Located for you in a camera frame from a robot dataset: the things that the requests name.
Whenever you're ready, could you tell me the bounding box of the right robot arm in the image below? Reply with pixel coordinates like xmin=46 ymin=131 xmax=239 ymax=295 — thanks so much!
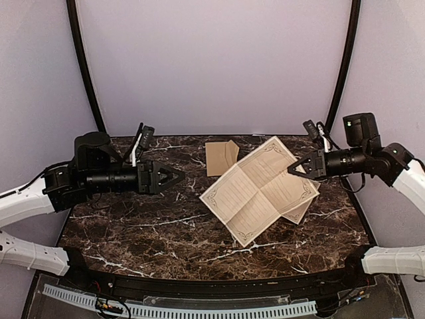
xmin=288 ymin=112 xmax=424 ymax=288

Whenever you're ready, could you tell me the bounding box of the left black corner post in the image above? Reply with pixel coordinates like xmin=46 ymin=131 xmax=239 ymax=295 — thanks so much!
xmin=66 ymin=0 xmax=106 ymax=132

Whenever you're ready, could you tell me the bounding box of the black corner post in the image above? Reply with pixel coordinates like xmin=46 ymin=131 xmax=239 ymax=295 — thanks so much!
xmin=325 ymin=0 xmax=361 ymax=132
xmin=66 ymin=0 xmax=106 ymax=132

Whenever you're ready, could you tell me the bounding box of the black front table rail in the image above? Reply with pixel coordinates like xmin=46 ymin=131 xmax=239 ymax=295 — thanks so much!
xmin=64 ymin=247 xmax=375 ymax=300

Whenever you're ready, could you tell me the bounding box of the brown paper envelope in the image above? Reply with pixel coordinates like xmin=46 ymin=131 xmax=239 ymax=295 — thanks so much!
xmin=205 ymin=140 xmax=240 ymax=177

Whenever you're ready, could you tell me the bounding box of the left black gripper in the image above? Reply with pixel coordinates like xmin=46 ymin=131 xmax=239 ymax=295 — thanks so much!
xmin=85 ymin=160 xmax=186 ymax=196

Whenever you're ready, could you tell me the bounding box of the beige ornate letter sheet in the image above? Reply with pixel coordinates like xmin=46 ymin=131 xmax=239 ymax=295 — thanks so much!
xmin=200 ymin=136 xmax=312 ymax=247

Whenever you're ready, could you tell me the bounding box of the right black corner post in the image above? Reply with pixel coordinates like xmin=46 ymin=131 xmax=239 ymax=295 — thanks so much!
xmin=325 ymin=0 xmax=361 ymax=132

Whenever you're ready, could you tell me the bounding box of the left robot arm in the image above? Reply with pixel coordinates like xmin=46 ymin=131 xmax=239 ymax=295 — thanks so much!
xmin=1 ymin=127 xmax=185 ymax=290

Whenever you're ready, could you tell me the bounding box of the white slotted cable duct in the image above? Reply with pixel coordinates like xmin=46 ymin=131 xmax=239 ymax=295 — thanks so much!
xmin=42 ymin=284 xmax=317 ymax=318

